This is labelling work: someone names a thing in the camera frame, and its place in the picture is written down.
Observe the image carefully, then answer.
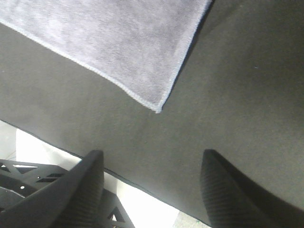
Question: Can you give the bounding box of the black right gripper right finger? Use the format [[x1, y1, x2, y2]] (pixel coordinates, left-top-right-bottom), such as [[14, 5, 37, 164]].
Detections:
[[200, 149, 304, 228]]

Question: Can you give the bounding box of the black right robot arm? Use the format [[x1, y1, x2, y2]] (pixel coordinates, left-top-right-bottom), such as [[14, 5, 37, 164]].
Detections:
[[0, 150, 304, 228]]

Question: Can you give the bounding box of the grey-blue microfibre towel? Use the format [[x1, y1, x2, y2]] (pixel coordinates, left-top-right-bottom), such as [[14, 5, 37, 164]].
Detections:
[[0, 0, 211, 113]]

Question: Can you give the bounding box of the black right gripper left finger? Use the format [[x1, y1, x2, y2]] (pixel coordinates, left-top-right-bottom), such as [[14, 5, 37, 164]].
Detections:
[[0, 151, 104, 228]]

